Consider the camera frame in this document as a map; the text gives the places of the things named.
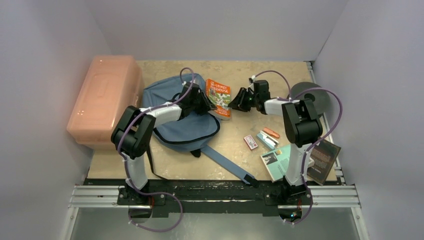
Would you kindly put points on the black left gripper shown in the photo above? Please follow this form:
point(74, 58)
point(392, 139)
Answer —
point(207, 105)

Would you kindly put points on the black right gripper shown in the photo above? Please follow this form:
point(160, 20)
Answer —
point(245, 100)

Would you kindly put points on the orange treehouse book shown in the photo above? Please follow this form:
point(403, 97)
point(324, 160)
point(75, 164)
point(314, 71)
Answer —
point(220, 95)

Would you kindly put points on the blue grey backpack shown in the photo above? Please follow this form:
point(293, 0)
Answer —
point(192, 133)

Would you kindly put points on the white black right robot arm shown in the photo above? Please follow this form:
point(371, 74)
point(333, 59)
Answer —
point(302, 128)

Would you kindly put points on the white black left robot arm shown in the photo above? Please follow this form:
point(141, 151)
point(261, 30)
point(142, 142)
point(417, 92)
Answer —
point(133, 133)

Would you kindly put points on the orange marker pen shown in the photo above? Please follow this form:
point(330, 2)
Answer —
point(271, 133)

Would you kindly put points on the small red white card box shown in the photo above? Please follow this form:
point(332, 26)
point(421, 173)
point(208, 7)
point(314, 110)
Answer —
point(250, 142)

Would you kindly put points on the teal white stapler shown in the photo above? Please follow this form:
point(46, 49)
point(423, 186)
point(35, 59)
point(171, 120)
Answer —
point(269, 142)

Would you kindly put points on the teal paperback book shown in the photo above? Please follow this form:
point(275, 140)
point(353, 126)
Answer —
point(277, 162)

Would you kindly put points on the black filament spool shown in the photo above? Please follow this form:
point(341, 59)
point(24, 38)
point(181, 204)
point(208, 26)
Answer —
point(320, 98)

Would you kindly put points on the pink plastic storage box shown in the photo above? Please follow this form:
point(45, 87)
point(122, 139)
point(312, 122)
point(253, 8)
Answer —
point(111, 84)

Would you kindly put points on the dark brown book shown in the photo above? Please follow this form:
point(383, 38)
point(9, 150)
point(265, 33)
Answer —
point(324, 155)

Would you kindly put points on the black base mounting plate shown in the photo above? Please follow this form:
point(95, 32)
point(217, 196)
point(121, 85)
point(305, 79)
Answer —
point(160, 198)

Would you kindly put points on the aluminium frame rails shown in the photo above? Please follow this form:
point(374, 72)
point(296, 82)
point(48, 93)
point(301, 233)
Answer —
point(336, 212)

